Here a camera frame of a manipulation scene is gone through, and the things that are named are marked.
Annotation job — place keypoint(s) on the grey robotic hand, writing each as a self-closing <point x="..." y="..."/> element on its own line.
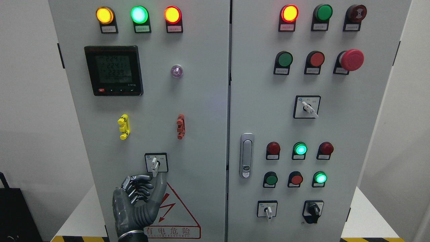
<point x="136" y="203"/>

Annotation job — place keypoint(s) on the white rotary selector switch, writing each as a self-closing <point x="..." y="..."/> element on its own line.
<point x="156" y="163"/>
<point x="267" y="209"/>
<point x="306" y="106"/>

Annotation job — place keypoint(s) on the silver black robot forearm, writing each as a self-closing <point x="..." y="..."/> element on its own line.
<point x="133" y="236"/>

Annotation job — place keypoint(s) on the small purple dome light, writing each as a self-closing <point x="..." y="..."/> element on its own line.
<point x="177" y="71"/>

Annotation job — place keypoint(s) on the red electric hazard warning sign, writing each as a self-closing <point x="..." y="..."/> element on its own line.
<point x="174" y="220"/>

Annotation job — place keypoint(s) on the black bag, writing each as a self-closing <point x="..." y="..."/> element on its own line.
<point x="16" y="221"/>

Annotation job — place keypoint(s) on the left grey cabinet door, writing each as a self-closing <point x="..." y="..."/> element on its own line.
<point x="197" y="163"/>

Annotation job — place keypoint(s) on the grey cabinet door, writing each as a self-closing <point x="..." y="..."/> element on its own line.
<point x="263" y="104"/>
<point x="197" y="163"/>

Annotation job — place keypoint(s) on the black digital power meter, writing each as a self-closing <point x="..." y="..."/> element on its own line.
<point x="114" y="70"/>

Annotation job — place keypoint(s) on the dark red indicator light left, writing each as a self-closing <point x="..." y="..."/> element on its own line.
<point x="273" y="151"/>

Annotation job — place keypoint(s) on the dark red indicator light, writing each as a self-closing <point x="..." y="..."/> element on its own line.
<point x="273" y="151"/>
<point x="324" y="151"/>

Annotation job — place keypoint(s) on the red push button lower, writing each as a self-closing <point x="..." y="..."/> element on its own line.
<point x="295" y="179"/>

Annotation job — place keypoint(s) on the red push button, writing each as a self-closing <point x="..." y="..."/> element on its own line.
<point x="313" y="63"/>
<point x="295" y="179"/>

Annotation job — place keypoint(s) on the lit green indicator light middle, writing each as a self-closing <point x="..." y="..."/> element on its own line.
<point x="299" y="151"/>

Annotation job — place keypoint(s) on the lit green push button lower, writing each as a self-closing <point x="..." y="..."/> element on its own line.
<point x="319" y="179"/>

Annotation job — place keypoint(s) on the green indicator light top left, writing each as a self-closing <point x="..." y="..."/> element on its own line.
<point x="141" y="20"/>

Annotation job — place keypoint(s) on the yellow indicator light top left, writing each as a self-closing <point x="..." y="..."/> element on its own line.
<point x="107" y="20"/>

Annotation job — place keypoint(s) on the red-rimmed lit indicator light left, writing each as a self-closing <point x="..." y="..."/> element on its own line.
<point x="173" y="19"/>

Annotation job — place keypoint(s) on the dark red indicator light right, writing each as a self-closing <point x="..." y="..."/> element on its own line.
<point x="324" y="151"/>

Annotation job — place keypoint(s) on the green push button upper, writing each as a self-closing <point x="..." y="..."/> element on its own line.
<point x="282" y="63"/>

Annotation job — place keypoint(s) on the right grey cabinet door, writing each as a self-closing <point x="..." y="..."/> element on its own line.
<point x="263" y="104"/>

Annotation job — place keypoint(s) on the white platform base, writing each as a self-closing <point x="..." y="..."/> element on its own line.
<point x="364" y="221"/>

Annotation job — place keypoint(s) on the red push button upper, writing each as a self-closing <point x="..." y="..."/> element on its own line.
<point x="313" y="63"/>

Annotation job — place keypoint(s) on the red lit indicator light right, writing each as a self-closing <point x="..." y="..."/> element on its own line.
<point x="287" y="18"/>

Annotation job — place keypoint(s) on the red mushroom emergency stop button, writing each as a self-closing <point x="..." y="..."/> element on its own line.
<point x="347" y="61"/>

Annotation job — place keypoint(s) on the dark green indicator light top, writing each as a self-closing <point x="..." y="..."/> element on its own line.
<point x="321" y="16"/>

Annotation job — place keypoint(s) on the dark red buzzer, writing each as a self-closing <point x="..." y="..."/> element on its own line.
<point x="353" y="18"/>

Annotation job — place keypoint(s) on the silver door lock handle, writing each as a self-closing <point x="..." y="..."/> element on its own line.
<point x="246" y="155"/>

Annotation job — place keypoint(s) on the black rotary knob switch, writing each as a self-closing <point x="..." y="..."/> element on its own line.
<point x="312" y="211"/>

